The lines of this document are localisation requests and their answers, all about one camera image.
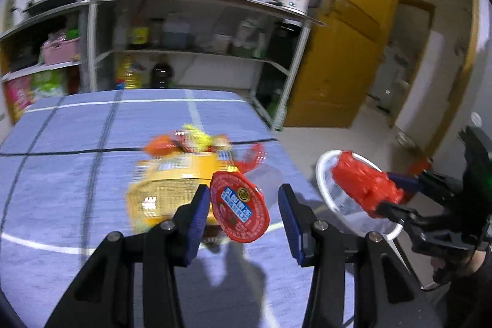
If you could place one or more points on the grey plastic bin liner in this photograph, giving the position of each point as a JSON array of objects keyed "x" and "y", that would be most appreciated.
[{"x": 346, "y": 209}]

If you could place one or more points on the person's right hand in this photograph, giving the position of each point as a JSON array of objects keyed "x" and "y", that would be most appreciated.
[{"x": 478, "y": 262}]

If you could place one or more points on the black cooktop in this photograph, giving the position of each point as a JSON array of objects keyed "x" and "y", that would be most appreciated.
[{"x": 53, "y": 3}]

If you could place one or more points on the blue checked tablecloth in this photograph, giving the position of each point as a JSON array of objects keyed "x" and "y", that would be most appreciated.
[{"x": 77, "y": 178}]

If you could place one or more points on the large yellow oil bottle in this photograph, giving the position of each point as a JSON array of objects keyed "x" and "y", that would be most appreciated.
[{"x": 130, "y": 74}]

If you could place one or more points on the white round trash bin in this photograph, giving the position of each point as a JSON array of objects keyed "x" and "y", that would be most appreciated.
[{"x": 326, "y": 193}]

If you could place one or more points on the large dark vinegar bottle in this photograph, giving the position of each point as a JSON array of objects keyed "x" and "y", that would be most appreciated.
[{"x": 161, "y": 76}]

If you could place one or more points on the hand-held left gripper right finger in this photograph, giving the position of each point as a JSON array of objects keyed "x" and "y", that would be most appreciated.
[{"x": 288, "y": 224}]

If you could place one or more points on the wooden door frame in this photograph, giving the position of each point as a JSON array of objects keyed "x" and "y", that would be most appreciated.
[{"x": 474, "y": 5}]

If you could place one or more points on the red net pattern wrapper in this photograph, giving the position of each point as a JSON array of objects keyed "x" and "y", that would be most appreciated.
[{"x": 251, "y": 157}]

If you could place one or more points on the yellow green wrapper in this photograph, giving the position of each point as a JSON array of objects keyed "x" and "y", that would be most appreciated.
[{"x": 196, "y": 137}]

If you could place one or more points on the white floor bowl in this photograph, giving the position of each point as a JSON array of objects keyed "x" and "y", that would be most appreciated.
[{"x": 406, "y": 141}]

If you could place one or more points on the green snack pack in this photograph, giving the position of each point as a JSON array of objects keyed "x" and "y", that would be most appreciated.
[{"x": 48, "y": 84}]

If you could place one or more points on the pink red carton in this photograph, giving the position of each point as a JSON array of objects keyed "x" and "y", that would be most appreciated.
[{"x": 17, "y": 99}]

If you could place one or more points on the translucent blue jerrycan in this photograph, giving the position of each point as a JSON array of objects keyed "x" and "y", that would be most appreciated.
[{"x": 176, "y": 34}]

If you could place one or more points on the yellow label oil bottle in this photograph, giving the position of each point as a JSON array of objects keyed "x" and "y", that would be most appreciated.
[{"x": 138, "y": 34}]

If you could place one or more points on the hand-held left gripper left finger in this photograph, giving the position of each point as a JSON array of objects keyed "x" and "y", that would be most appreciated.
[{"x": 198, "y": 220}]

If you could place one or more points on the yellow wooden door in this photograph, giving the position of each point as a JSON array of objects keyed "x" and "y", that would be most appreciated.
[{"x": 346, "y": 43}]

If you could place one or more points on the red round foil lid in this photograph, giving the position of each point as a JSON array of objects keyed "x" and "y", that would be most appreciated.
[{"x": 238, "y": 209}]

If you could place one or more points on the pink plastic basket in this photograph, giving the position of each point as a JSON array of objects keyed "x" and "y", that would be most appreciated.
[{"x": 59, "y": 51}]

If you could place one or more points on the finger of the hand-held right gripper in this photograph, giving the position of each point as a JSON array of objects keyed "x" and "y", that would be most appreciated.
[
  {"x": 396, "y": 212},
  {"x": 401, "y": 182}
]

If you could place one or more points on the crumpled plastic bag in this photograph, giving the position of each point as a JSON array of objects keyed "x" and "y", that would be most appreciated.
[{"x": 250, "y": 39}]

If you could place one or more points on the clear plastic jar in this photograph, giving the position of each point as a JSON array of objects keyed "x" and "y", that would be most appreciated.
[{"x": 221, "y": 43}]

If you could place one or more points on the yellow snack packet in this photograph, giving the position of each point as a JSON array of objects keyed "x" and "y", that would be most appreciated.
[{"x": 169, "y": 189}]

